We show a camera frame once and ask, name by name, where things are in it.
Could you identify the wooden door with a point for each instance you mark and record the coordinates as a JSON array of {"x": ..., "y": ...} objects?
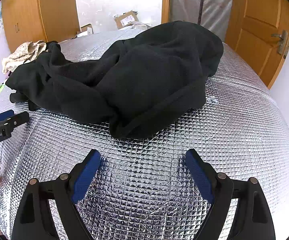
[{"x": 254, "y": 30}]

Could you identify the white box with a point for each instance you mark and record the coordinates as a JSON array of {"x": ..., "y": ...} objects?
[{"x": 87, "y": 30}]

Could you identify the wooden wardrobe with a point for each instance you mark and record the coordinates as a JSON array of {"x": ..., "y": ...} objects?
[{"x": 54, "y": 10}]

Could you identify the cardboard box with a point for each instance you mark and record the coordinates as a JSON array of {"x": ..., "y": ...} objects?
[{"x": 125, "y": 20}]

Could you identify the pile of plastic bags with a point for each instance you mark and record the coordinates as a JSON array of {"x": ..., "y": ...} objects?
[{"x": 140, "y": 25}]

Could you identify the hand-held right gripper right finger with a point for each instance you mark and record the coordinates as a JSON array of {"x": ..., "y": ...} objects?
[{"x": 199, "y": 176}]

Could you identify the black garment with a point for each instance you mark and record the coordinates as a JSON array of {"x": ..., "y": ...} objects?
[{"x": 134, "y": 80}]

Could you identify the wooden door frame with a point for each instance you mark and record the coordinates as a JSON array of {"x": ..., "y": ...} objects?
[{"x": 165, "y": 0}]

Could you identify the silver foil mat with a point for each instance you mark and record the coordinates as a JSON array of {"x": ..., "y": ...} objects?
[{"x": 234, "y": 142}]

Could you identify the clear plastic door curtain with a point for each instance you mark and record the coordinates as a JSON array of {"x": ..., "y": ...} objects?
[{"x": 209, "y": 2}]

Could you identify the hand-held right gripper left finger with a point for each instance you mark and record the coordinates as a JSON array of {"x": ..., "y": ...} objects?
[{"x": 87, "y": 176}]

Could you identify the beige floral blanket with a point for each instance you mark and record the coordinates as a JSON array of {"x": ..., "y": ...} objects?
[{"x": 22, "y": 53}]

